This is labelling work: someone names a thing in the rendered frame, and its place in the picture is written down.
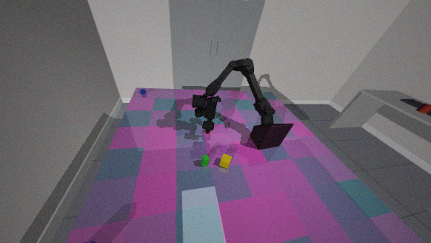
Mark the yellow block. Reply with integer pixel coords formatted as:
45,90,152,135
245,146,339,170
220,154,232,169

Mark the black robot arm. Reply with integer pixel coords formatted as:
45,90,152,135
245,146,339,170
192,59,275,125

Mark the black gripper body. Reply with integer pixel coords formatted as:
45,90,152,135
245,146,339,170
202,108,216,130

